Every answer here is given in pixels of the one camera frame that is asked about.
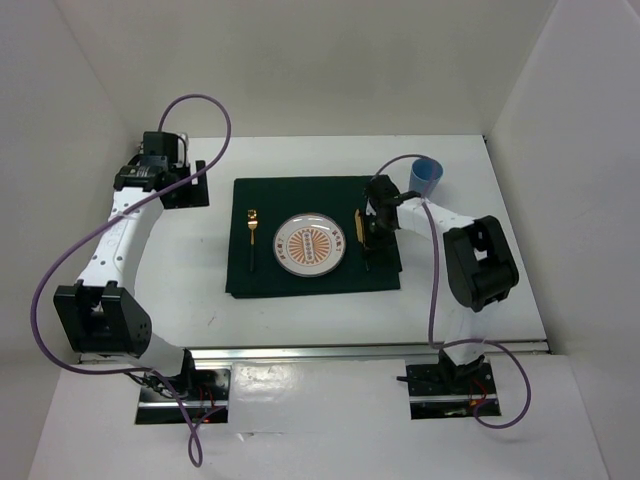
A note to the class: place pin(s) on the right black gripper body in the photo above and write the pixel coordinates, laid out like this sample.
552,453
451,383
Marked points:
376,231

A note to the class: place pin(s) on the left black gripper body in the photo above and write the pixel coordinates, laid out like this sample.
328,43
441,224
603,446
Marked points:
182,198

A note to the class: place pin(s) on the gold knife black handle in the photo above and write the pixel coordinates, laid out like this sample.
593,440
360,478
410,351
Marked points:
361,234

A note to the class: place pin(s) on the gold fork black handle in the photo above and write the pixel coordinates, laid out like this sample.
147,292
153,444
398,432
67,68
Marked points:
252,224

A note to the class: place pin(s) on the dark green cloth placemat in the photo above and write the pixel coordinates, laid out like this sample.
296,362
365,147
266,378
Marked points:
280,198

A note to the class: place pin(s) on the round plate orange sunburst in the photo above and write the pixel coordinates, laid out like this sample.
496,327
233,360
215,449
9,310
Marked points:
309,245

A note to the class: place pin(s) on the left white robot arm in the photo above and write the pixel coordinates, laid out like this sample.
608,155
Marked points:
99,312

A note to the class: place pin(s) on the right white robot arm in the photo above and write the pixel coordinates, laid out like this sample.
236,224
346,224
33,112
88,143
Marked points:
480,267

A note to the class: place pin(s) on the blue plastic cup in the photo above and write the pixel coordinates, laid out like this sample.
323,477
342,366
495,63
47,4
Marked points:
425,175

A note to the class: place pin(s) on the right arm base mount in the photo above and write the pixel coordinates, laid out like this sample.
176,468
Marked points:
432,397

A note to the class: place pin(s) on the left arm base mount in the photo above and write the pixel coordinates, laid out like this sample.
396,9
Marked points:
204,394

